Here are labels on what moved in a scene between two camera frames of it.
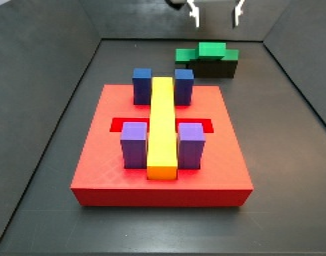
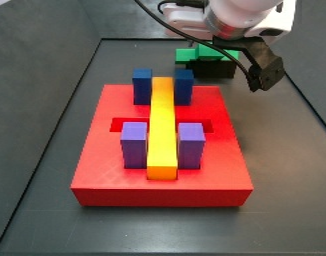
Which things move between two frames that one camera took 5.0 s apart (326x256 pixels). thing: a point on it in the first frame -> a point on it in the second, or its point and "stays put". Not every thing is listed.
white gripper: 195,4 -> 188,19
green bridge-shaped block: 207,50 stays put
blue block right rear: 183,84 stays put
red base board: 217,184 stays put
